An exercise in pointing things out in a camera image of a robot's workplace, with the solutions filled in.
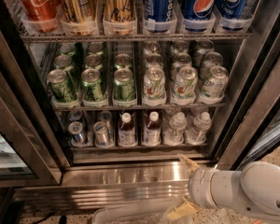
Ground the silver blue can front left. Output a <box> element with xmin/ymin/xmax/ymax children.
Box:
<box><xmin>68</xmin><ymin>121</ymin><xmax>87</xmax><ymax>146</ymax></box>

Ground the white diet can front left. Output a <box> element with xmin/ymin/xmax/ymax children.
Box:
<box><xmin>143</xmin><ymin>66</ymin><xmax>165</xmax><ymax>100</ymax></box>

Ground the green can second row middle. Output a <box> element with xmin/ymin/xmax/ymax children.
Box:
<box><xmin>84</xmin><ymin>54</ymin><xmax>104</xmax><ymax>72</ymax></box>

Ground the blue Pepsi can left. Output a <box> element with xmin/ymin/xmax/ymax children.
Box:
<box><xmin>144</xmin><ymin>0</ymin><xmax>175</xmax><ymax>33</ymax></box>

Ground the green can second row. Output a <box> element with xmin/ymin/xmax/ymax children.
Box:
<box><xmin>84</xmin><ymin>54</ymin><xmax>104</xmax><ymax>72</ymax></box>
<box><xmin>114</xmin><ymin>53</ymin><xmax>133</xmax><ymax>70</ymax></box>
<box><xmin>54</xmin><ymin>54</ymin><xmax>79</xmax><ymax>90</ymax></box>

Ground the green can front right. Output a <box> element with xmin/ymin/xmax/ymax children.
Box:
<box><xmin>113</xmin><ymin>68</ymin><xmax>136</xmax><ymax>102</ymax></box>

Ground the green can front left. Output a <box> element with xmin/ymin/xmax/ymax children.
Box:
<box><xmin>47</xmin><ymin>69</ymin><xmax>77</xmax><ymax>103</ymax></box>

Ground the green can second row right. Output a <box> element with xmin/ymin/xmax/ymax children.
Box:
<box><xmin>114</xmin><ymin>53</ymin><xmax>133</xmax><ymax>70</ymax></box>

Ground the gold striped soda can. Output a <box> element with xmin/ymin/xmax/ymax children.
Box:
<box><xmin>61</xmin><ymin>0</ymin><xmax>95</xmax><ymax>35</ymax></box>

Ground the clear water bottle right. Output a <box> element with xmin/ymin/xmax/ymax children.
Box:
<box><xmin>186</xmin><ymin>112</ymin><xmax>212</xmax><ymax>145</ymax></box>

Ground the blue pepsi can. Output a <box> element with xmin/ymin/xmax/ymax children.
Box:
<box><xmin>182</xmin><ymin>0</ymin><xmax>215</xmax><ymax>33</ymax></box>
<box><xmin>219</xmin><ymin>0</ymin><xmax>252</xmax><ymax>31</ymax></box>
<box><xmin>144</xmin><ymin>0</ymin><xmax>175</xmax><ymax>33</ymax></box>

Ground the white diet can front middle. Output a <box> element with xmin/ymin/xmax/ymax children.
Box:
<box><xmin>173</xmin><ymin>65</ymin><xmax>198</xmax><ymax>99</ymax></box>

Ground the brown tea bottle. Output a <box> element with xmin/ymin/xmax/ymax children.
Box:
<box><xmin>119</xmin><ymin>113</ymin><xmax>137</xmax><ymax>147</ymax></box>
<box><xmin>142</xmin><ymin>111</ymin><xmax>161</xmax><ymax>147</ymax></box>

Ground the white diet can front right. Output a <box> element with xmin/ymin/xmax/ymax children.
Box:
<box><xmin>201</xmin><ymin>66</ymin><xmax>229</xmax><ymax>98</ymax></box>

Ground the green can front middle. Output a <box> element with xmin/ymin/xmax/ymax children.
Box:
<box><xmin>81</xmin><ymin>68</ymin><xmax>105</xmax><ymax>102</ymax></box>

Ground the blue Pepsi can right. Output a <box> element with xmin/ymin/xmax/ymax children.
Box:
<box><xmin>219</xmin><ymin>0</ymin><xmax>252</xmax><ymax>31</ymax></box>

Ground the silver can second row left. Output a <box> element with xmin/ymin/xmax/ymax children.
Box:
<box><xmin>144</xmin><ymin>53</ymin><xmax>163</xmax><ymax>69</ymax></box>

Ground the green can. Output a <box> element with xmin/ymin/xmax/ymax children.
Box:
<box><xmin>47</xmin><ymin>69</ymin><xmax>77</xmax><ymax>103</ymax></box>
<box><xmin>81</xmin><ymin>68</ymin><xmax>105</xmax><ymax>102</ymax></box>
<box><xmin>113</xmin><ymin>68</ymin><xmax>136</xmax><ymax>102</ymax></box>

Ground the silver can second row middle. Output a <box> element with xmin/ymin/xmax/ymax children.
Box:
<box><xmin>170</xmin><ymin>52</ymin><xmax>192</xmax><ymax>80</ymax></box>

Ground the red Coca-Cola can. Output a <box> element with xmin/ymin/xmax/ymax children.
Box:
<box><xmin>20</xmin><ymin>0</ymin><xmax>58</xmax><ymax>33</ymax></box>

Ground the stainless steel fridge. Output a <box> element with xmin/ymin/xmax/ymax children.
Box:
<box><xmin>0</xmin><ymin>0</ymin><xmax>280</xmax><ymax>213</ymax></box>

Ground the clear water bottle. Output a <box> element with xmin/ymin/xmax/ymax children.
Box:
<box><xmin>164</xmin><ymin>112</ymin><xmax>188</xmax><ymax>147</ymax></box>
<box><xmin>186</xmin><ymin>112</ymin><xmax>212</xmax><ymax>145</ymax></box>

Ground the white diet can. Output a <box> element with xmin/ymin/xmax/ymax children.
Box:
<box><xmin>201</xmin><ymin>66</ymin><xmax>229</xmax><ymax>98</ymax></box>
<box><xmin>173</xmin><ymin>65</ymin><xmax>198</xmax><ymax>99</ymax></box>
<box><xmin>143</xmin><ymin>66</ymin><xmax>165</xmax><ymax>100</ymax></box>

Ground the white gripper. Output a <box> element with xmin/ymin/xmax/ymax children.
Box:
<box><xmin>166</xmin><ymin>154</ymin><xmax>244</xmax><ymax>221</ymax></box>

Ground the silver can second row right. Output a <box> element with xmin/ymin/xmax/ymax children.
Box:
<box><xmin>199</xmin><ymin>51</ymin><xmax>223</xmax><ymax>80</ymax></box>

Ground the blue Pepsi can middle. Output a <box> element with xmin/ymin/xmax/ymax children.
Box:
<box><xmin>182</xmin><ymin>0</ymin><xmax>215</xmax><ymax>33</ymax></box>

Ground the silver blue can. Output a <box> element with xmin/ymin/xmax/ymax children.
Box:
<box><xmin>93</xmin><ymin>121</ymin><xmax>110</xmax><ymax>147</ymax></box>
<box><xmin>68</xmin><ymin>121</ymin><xmax>87</xmax><ymax>146</ymax></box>

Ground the open fridge door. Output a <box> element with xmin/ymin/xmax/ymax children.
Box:
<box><xmin>217</xmin><ymin>57</ymin><xmax>280</xmax><ymax>170</ymax></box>

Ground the green can second row left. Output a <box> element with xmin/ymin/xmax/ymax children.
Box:
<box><xmin>54</xmin><ymin>54</ymin><xmax>79</xmax><ymax>90</ymax></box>

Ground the clear plastic bin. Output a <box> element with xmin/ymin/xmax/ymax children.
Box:
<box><xmin>91</xmin><ymin>199</ymin><xmax>193</xmax><ymax>224</ymax></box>

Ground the silver can second row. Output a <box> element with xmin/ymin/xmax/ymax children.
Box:
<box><xmin>144</xmin><ymin>53</ymin><xmax>163</xmax><ymax>69</ymax></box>
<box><xmin>199</xmin><ymin>51</ymin><xmax>223</xmax><ymax>80</ymax></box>
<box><xmin>170</xmin><ymin>52</ymin><xmax>192</xmax><ymax>80</ymax></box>

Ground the left glass fridge door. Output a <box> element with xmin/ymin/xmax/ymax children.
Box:
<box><xmin>0</xmin><ymin>29</ymin><xmax>66</xmax><ymax>188</ymax></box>

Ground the silver blue can front right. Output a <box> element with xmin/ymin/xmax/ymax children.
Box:
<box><xmin>93</xmin><ymin>121</ymin><xmax>110</xmax><ymax>147</ymax></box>

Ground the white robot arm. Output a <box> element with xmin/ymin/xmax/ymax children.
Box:
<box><xmin>165</xmin><ymin>154</ymin><xmax>280</xmax><ymax>224</ymax></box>

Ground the clear water bottle left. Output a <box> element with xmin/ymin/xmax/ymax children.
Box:
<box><xmin>164</xmin><ymin>112</ymin><xmax>188</xmax><ymax>147</ymax></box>

